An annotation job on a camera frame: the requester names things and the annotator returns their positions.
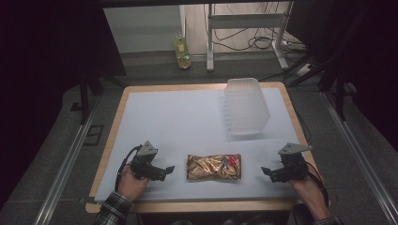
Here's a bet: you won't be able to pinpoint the black floor cables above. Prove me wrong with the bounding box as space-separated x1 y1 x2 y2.
203 2 307 53

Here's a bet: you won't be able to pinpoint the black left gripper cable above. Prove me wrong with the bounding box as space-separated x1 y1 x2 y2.
114 144 144 192

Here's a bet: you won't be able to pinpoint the translucent plastic container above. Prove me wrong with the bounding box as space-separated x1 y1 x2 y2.
223 77 271 136

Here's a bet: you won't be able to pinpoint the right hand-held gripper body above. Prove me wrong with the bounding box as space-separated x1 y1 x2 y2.
277 142 314 182

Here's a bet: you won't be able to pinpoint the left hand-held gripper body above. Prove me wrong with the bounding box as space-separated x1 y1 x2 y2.
130 140 160 182

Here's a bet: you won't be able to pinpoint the gold foil snack packet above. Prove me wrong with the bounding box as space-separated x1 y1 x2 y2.
186 153 243 182

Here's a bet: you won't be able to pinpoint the person's left hand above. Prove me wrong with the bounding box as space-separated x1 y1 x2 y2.
116 164 150 203

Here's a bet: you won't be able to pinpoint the black floor plate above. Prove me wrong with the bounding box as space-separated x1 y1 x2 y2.
83 124 105 146

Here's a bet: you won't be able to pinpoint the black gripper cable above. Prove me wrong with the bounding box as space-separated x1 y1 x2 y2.
305 161 330 208
114 144 144 192

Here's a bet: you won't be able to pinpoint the black stand legs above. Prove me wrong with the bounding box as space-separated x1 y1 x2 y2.
286 52 356 122
69 70 127 126

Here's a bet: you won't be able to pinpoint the dark curtain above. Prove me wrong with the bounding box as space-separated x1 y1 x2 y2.
285 0 398 151
0 0 127 207

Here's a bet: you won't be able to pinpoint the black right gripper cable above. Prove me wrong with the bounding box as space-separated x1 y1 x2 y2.
305 161 330 208

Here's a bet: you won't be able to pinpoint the white table mat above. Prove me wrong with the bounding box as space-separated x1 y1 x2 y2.
94 86 301 203

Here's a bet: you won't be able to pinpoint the person's right hand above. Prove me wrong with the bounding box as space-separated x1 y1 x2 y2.
287 170 332 221

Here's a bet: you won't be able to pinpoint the white metal desk frame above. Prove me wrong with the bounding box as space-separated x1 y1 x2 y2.
206 1 295 73

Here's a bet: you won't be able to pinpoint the white power strip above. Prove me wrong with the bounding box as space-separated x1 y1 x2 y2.
295 63 313 78

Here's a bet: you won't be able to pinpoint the yellow-green bottle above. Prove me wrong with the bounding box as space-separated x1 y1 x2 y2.
173 29 192 70

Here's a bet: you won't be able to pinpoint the aluminium floor rail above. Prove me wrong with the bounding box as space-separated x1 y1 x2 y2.
33 95 101 225
321 91 398 225

